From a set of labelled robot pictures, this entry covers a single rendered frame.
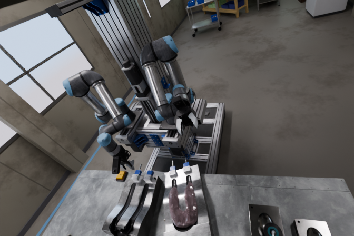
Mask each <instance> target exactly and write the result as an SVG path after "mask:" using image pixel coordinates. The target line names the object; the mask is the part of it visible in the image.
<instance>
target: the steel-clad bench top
mask: <svg viewBox="0 0 354 236"><path fill-rule="evenodd" d="M127 172H128V174H127V176H126V179H127V177H128V175H129V174H132V175H133V174H134V173H135V172H132V171H127ZM153 175H158V176H159V178H160V179H161V180H162V185H161V189H160V194H159V198H158V201H157V204H156V208H155V213H154V217H153V221H152V225H151V229H150V233H149V236H164V235H163V233H164V232H166V227H165V221H164V219H165V214H164V204H163V199H164V193H165V173H163V172H154V174H153ZM235 176H236V177H235ZM116 177H117V174H112V171H100V170H83V171H82V172H81V174H80V175H79V177H78V178H77V180H76V182H75V183H74V185H73V186H72V188H71V190H70V191H69V193H68V195H67V196H66V198H65V200H64V201H63V203H62V204H61V206H60V208H59V209H58V211H57V213H56V214H55V215H54V218H53V219H52V221H51V222H50V224H49V225H48V227H47V229H46V230H45V232H44V233H43V235H42V236H67V235H68V234H71V235H72V236H106V235H107V234H106V233H105V232H104V231H102V227H103V224H104V222H105V220H106V218H107V217H108V215H109V214H110V213H111V211H112V210H113V209H114V208H115V206H116V205H117V203H118V201H119V199H120V196H121V193H122V191H123V188H124V185H125V182H126V179H125V181H124V182H122V181H116ZM201 178H202V182H203V187H204V192H205V197H206V201H207V205H208V209H209V215H210V219H211V224H212V229H213V234H214V236H251V227H250V216H249V206H248V204H257V205H269V206H277V207H279V210H280V215H281V220H282V225H283V230H284V235H285V236H297V235H296V231H295V228H294V224H293V221H294V218H295V219H305V220H315V221H325V222H326V223H327V225H328V228H329V231H330V234H331V236H354V198H353V196H352V194H351V192H350V190H349V188H348V186H347V184H346V182H345V180H344V179H338V178H307V177H290V176H258V175H227V174H201Z"/></svg>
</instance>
